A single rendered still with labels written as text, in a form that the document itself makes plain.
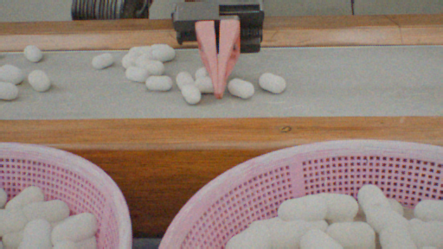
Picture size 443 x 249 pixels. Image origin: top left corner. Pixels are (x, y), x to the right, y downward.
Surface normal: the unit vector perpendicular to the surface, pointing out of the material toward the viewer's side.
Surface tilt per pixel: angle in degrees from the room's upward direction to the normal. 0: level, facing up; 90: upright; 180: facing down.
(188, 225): 75
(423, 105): 0
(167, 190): 90
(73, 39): 45
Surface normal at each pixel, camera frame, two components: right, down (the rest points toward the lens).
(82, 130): -0.03, -0.90
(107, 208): -0.84, -0.06
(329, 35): -0.04, -0.33
